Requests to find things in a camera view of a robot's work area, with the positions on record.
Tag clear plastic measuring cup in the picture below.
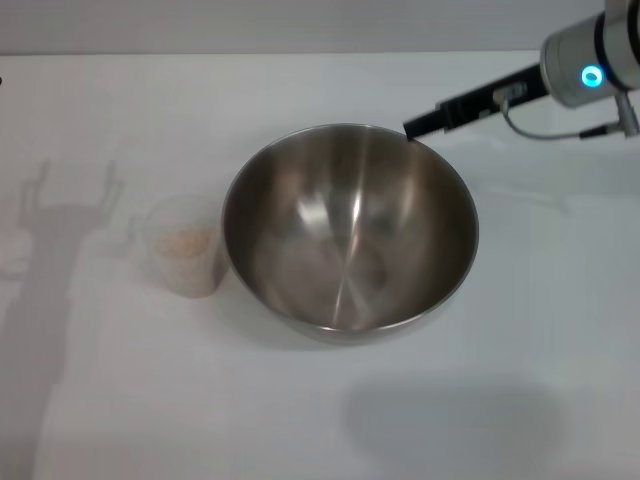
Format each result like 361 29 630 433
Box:
130 194 231 300

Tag grey right wrist cable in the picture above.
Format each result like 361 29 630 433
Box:
492 84 640 139

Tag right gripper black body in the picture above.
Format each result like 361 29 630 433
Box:
435 62 552 133

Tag stainless steel mixing bowl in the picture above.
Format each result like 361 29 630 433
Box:
221 122 480 345

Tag white rice grains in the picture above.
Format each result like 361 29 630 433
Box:
157 225 211 259

